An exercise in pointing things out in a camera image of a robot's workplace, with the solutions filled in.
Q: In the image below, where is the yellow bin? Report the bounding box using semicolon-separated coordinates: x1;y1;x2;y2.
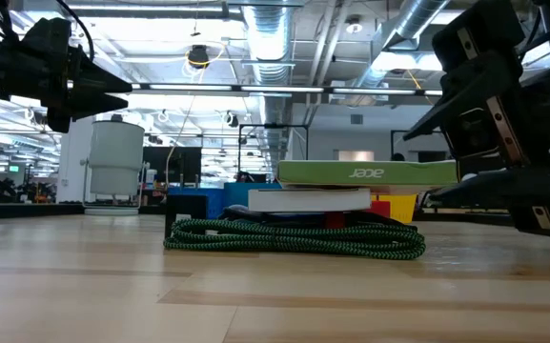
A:
371;192;418;225

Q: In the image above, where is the white labelled box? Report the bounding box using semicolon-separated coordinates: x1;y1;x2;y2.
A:
247;187;374;213

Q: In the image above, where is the green acer box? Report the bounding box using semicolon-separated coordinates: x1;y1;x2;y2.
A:
276;159;459;188

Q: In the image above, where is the black charger plug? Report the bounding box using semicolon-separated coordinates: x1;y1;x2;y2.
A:
164;193;209;225

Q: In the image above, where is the white cylinder on stand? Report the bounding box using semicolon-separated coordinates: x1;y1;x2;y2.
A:
81;119;150;217

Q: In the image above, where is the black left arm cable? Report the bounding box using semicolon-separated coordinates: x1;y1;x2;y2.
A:
54;0;95;63

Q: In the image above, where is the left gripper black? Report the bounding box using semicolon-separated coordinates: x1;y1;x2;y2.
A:
19;17;133;133

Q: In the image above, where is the black rig crossbar with lights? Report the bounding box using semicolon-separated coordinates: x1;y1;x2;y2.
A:
67;81;445;99

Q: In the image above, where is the black monitor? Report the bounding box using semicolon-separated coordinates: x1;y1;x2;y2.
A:
142;146;203;188

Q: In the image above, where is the black ceiling camera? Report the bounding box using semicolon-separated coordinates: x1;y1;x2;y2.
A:
187;44;210;71

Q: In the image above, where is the small blue bin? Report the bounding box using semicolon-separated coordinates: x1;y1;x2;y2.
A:
167;186;226;219

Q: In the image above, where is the black aluminium table frame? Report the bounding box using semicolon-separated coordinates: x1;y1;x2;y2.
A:
0;199;550;234

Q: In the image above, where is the green braided cable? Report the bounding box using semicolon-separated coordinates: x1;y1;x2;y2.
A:
162;217;427;261

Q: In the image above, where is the silver spiral duct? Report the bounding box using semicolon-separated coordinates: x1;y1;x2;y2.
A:
350;0;452;90

